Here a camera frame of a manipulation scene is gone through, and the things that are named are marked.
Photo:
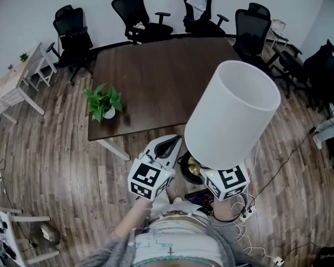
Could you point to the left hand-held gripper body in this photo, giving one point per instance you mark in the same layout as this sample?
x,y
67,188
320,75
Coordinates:
x,y
150,179

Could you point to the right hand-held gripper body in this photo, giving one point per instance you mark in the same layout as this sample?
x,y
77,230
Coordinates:
x,y
225,179

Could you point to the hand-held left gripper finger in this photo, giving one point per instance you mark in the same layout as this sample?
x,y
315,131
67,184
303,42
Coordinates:
x,y
156,144
176,158

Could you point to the white table lamp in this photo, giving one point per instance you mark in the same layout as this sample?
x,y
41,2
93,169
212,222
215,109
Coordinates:
x,y
231,107

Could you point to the person's left forearm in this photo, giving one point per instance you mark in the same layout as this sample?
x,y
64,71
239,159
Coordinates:
x,y
130,218

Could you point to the person's right forearm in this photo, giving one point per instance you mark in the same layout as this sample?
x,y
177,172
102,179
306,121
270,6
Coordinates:
x,y
224,208

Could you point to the white power strip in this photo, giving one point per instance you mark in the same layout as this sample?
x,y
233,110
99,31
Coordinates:
x,y
247,215

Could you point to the gold buckle belt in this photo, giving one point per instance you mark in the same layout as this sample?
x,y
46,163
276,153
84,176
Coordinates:
x,y
178,212

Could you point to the person's grey cardigan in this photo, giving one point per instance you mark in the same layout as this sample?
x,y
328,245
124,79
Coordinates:
x,y
225,243

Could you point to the person's white printed shirt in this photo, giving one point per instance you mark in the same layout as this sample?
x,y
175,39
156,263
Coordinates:
x,y
178,238

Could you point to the green plant in white pot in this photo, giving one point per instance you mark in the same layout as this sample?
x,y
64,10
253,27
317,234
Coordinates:
x,y
100,101

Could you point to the pink crumpled cloth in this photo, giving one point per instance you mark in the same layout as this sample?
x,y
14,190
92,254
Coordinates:
x,y
139,25

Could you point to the black mesh office chair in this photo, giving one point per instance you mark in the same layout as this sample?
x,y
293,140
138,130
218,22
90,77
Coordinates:
x,y
252,24
292,65
323,63
206,26
69,24
130,7

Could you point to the white stool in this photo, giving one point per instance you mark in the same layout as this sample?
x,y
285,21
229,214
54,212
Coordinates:
x,y
41,63

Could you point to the white workbench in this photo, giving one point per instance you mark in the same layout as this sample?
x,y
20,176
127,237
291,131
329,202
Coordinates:
x,y
12,241

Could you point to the small green table plant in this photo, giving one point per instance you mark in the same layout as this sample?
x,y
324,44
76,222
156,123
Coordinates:
x,y
24,56

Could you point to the light wooden white-legged table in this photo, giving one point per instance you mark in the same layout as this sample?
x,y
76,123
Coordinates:
x,y
8,85

